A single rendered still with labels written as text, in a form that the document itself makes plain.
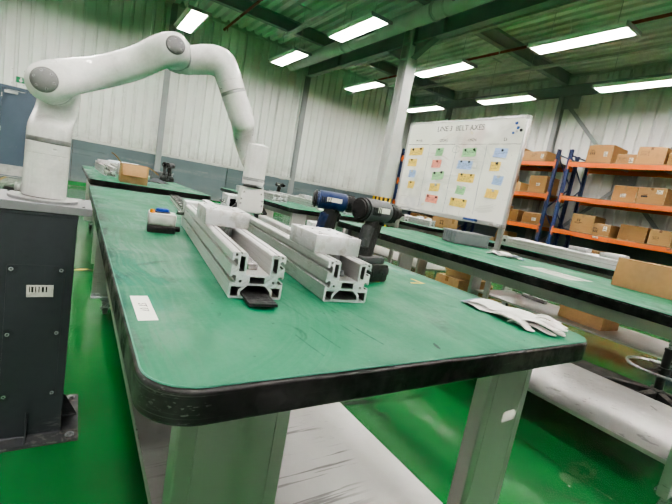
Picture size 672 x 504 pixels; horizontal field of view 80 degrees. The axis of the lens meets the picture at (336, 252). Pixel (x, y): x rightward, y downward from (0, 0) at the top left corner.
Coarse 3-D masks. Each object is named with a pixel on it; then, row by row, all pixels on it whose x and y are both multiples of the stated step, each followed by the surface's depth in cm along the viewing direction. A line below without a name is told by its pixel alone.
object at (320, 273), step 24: (264, 216) 149; (264, 240) 118; (288, 240) 100; (288, 264) 99; (312, 264) 86; (336, 264) 80; (360, 264) 82; (312, 288) 85; (336, 288) 81; (360, 288) 83
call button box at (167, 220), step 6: (150, 216) 121; (156, 216) 122; (162, 216) 123; (168, 216) 124; (174, 216) 124; (150, 222) 122; (156, 222) 122; (162, 222) 123; (168, 222) 124; (174, 222) 125; (150, 228) 122; (156, 228) 123; (162, 228) 124; (168, 228) 124; (174, 228) 125
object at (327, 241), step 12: (300, 228) 93; (312, 228) 94; (324, 228) 100; (300, 240) 92; (312, 240) 86; (324, 240) 85; (336, 240) 86; (348, 240) 88; (360, 240) 89; (324, 252) 86; (336, 252) 87; (348, 252) 88
